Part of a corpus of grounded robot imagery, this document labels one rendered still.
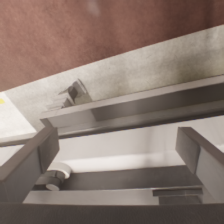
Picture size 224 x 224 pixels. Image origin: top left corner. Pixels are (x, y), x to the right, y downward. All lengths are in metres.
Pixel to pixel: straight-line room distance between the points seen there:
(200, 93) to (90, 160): 0.61
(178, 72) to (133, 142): 0.89
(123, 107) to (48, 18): 0.69
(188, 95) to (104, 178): 0.57
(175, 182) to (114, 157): 0.11
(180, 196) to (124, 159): 0.11
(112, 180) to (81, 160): 0.07
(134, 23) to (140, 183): 0.87
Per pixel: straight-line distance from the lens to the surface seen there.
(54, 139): 0.16
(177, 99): 0.79
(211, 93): 0.81
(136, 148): 0.29
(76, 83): 1.17
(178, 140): 0.17
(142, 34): 1.03
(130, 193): 0.32
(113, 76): 1.13
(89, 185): 0.34
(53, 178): 0.35
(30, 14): 1.18
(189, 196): 0.30
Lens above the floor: 1.00
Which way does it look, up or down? 50 degrees down
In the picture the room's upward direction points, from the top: 169 degrees counter-clockwise
